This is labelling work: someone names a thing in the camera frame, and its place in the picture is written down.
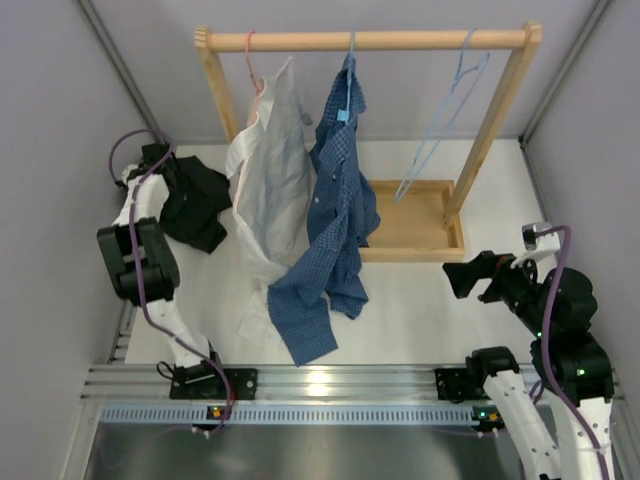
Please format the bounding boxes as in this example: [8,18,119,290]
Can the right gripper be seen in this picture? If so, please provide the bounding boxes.
[442,249,554,337]

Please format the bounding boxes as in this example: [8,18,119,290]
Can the black pinstripe shirt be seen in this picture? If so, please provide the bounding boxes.
[160,156,232,254]

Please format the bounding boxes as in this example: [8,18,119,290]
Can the light blue wire hanger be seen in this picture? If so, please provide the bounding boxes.
[394,28,491,203]

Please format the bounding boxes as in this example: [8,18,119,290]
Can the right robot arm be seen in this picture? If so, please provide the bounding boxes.
[443,251,615,479]

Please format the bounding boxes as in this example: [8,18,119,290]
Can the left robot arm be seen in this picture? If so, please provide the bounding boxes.
[97,143,232,399]

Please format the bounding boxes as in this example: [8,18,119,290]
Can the white shirt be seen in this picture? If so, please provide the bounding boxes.
[225,58,311,346]

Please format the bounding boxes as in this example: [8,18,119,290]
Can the blue checked shirt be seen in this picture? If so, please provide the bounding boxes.
[267,58,381,366]

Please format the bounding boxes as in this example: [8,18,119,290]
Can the wooden clothes rack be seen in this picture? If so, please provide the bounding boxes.
[194,22,543,263]

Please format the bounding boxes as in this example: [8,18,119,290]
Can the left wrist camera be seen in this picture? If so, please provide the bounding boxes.
[114,164,144,189]

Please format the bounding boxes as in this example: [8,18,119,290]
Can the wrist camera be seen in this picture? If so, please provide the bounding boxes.
[522,222,561,262]
[114,164,144,189]

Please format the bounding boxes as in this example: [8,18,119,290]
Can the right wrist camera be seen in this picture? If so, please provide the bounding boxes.
[522,222,561,262]

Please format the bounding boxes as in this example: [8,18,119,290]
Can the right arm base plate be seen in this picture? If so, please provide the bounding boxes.
[434,367,489,404]

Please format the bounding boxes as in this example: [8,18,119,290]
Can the pink wire hanger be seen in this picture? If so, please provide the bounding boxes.
[244,30,263,126]

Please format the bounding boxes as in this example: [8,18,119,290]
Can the blue wire hanger middle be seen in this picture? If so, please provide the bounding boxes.
[338,31,358,127]

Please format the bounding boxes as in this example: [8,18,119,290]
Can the aluminium mounting rail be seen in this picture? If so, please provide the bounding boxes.
[81,364,438,403]

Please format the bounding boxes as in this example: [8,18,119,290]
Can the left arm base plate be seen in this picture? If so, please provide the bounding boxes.
[169,364,258,400]

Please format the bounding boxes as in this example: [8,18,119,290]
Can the slotted cable duct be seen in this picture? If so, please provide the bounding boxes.
[101,403,500,427]

